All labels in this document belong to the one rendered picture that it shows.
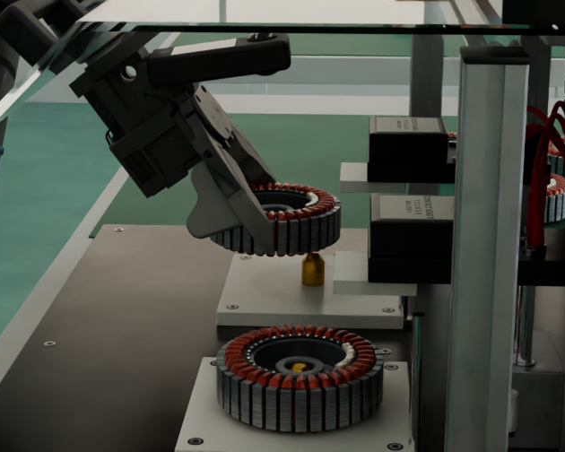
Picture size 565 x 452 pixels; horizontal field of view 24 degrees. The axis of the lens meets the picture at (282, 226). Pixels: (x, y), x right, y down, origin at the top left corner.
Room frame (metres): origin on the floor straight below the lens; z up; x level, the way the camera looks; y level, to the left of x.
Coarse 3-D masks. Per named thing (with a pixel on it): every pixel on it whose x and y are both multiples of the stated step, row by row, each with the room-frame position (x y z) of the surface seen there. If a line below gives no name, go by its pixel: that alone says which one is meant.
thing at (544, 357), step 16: (544, 336) 0.82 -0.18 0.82; (544, 352) 0.79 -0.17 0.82; (512, 368) 0.77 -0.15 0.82; (528, 368) 0.77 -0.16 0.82; (544, 368) 0.77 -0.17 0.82; (560, 368) 0.77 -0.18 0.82; (512, 384) 0.76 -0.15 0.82; (528, 384) 0.76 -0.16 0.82; (544, 384) 0.76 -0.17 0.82; (560, 384) 0.76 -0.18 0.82; (528, 400) 0.76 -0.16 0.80; (544, 400) 0.76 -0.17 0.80; (560, 400) 0.76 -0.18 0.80; (528, 416) 0.76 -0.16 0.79; (544, 416) 0.76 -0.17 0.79; (560, 416) 0.76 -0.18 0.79; (528, 432) 0.76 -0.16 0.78; (544, 432) 0.76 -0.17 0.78; (560, 432) 0.76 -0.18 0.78; (544, 448) 0.76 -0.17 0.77
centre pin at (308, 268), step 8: (312, 256) 1.05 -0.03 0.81; (320, 256) 1.05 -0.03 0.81; (304, 264) 1.05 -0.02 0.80; (312, 264) 1.04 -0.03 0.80; (320, 264) 1.04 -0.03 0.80; (304, 272) 1.04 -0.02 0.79; (312, 272) 1.04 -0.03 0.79; (320, 272) 1.04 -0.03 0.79; (304, 280) 1.04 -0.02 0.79; (312, 280) 1.04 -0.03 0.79; (320, 280) 1.04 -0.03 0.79
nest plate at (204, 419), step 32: (384, 384) 0.84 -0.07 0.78; (192, 416) 0.79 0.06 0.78; (224, 416) 0.79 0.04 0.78; (384, 416) 0.79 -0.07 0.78; (192, 448) 0.74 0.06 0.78; (224, 448) 0.74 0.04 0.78; (256, 448) 0.74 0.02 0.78; (288, 448) 0.74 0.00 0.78; (320, 448) 0.74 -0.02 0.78; (352, 448) 0.74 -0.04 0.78; (384, 448) 0.74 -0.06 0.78
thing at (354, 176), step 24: (384, 120) 1.06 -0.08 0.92; (408, 120) 1.06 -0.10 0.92; (432, 120) 1.06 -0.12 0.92; (384, 144) 1.02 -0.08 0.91; (408, 144) 1.01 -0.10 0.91; (432, 144) 1.01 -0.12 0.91; (360, 168) 1.06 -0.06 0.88; (384, 168) 1.01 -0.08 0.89; (408, 168) 1.01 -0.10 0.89; (432, 168) 1.01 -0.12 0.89; (528, 168) 1.01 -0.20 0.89; (360, 192) 1.02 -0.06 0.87; (384, 192) 1.02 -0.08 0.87
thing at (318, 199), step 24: (264, 192) 1.09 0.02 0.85; (288, 192) 1.09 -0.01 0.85; (312, 192) 1.08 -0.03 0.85; (288, 216) 1.01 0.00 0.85; (312, 216) 1.01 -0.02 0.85; (336, 216) 1.03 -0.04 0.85; (216, 240) 1.03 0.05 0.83; (240, 240) 1.01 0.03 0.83; (288, 240) 1.01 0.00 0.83; (312, 240) 1.01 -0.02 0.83; (336, 240) 1.04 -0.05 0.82
